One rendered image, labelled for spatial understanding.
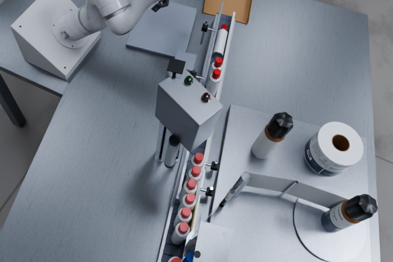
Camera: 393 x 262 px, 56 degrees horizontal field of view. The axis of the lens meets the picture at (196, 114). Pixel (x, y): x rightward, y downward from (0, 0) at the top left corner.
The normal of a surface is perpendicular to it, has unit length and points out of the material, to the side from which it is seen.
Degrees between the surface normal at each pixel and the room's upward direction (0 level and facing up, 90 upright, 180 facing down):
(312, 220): 0
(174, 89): 0
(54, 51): 42
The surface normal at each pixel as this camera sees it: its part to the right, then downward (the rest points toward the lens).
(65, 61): 0.72, -0.07
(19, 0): 0.15, -0.48
